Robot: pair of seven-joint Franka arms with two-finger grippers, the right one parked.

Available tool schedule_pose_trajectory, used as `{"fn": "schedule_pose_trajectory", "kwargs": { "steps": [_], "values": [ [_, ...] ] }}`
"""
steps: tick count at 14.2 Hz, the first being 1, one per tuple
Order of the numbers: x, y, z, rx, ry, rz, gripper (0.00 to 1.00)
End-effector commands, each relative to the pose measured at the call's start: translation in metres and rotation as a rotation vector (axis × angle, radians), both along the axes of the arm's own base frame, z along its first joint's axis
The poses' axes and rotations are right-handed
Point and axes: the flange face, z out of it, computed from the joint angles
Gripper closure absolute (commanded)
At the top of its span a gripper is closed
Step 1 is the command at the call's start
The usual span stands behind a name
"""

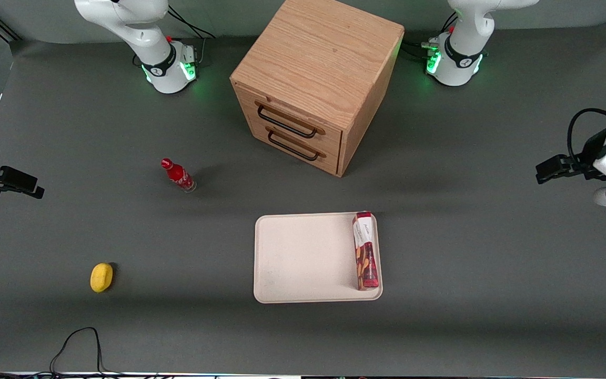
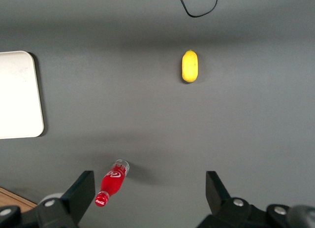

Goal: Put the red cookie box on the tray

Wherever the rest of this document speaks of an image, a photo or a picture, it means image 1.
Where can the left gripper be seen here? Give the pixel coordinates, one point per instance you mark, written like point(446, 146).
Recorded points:
point(581, 165)

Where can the red cookie box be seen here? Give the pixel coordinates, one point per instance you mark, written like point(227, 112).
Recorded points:
point(365, 252)

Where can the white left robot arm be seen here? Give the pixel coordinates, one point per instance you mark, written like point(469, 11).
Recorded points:
point(461, 52)

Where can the cream rectangular tray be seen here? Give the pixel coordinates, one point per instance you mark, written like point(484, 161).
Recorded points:
point(303, 258)

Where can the yellow lemon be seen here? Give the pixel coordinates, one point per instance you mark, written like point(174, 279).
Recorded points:
point(101, 277)

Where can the red cola bottle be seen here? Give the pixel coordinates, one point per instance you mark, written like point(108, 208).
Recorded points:
point(179, 176)

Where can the wooden drawer front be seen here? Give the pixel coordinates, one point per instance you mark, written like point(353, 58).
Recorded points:
point(329, 139)
point(329, 160)

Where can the wooden drawer cabinet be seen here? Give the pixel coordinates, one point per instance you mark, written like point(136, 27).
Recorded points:
point(324, 52)

